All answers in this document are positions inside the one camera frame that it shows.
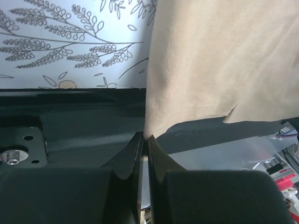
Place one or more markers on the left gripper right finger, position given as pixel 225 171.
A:
pixel 179 196

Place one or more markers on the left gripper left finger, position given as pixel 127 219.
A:
pixel 110 194

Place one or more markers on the beige t shirt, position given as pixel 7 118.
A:
pixel 235 59

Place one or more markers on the floral patterned table mat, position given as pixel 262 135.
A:
pixel 68 44

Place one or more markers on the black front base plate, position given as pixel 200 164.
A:
pixel 88 127

